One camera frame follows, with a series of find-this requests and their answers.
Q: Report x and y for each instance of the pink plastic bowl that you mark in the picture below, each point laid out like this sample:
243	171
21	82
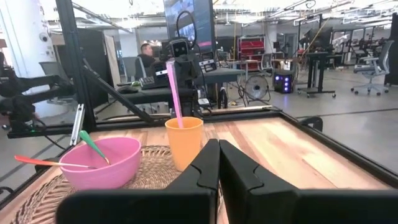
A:
99	174

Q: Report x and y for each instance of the black keyboard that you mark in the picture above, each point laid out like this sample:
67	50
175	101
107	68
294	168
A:
149	82

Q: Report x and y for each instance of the black computer mouse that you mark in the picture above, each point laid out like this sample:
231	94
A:
127	89

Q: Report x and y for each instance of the grey office chair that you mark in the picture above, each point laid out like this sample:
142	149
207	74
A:
373	68

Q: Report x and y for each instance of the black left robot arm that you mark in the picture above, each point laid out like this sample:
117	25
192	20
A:
188	105

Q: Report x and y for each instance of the round woven straw placemat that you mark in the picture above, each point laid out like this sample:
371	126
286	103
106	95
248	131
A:
155	174

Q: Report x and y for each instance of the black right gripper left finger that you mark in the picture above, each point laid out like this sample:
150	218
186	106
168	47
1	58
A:
186	202

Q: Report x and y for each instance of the yellow-orange plastic cup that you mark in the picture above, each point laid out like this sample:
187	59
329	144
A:
185	143

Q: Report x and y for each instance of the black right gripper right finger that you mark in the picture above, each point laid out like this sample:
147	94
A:
264	202

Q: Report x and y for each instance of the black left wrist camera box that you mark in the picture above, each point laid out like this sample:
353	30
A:
179	48

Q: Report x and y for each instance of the computer tower with purple lights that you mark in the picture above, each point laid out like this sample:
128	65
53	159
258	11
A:
283	82

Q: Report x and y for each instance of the black standing desk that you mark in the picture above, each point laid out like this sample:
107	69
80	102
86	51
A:
317	62

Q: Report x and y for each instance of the white dome security camera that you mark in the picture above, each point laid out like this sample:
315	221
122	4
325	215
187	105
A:
43	37

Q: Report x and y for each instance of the round floor fan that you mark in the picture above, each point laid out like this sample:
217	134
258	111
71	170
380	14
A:
257	88

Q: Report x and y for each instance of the silver metal bracket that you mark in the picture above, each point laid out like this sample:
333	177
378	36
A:
77	124

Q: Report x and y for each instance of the black equipment stand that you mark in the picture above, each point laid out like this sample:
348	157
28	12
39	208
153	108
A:
25	99

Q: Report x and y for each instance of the person at desk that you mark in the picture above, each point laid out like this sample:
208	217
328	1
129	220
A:
146	59

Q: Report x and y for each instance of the pink drinking straw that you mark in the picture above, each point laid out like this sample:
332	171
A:
174	93

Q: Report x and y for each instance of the black computer monitor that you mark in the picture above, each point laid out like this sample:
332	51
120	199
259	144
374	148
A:
203	21

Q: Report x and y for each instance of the red tool shelf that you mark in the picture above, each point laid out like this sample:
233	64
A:
251	48

